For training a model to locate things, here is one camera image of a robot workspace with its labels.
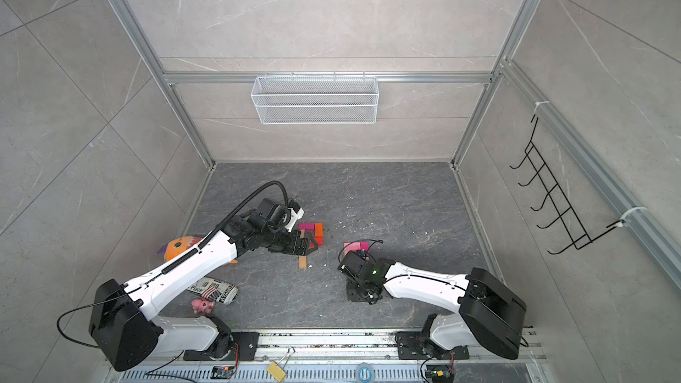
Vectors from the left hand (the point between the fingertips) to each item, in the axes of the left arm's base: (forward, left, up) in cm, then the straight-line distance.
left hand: (310, 242), depth 78 cm
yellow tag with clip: (-30, +9, -14) cm, 34 cm away
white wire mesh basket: (+53, -3, +14) cm, 55 cm away
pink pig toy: (-14, +34, -12) cm, 38 cm away
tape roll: (-32, -15, -15) cm, 38 cm away
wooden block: (-1, +4, -13) cm, 14 cm away
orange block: (+12, -1, -15) cm, 19 cm away
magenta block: (+6, -18, -16) cm, 25 cm away
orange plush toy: (-14, +14, +19) cm, 27 cm away
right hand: (-12, -14, -14) cm, 23 cm away
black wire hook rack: (+2, -66, +16) cm, 68 cm away
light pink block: (+5, -13, -14) cm, 20 cm away
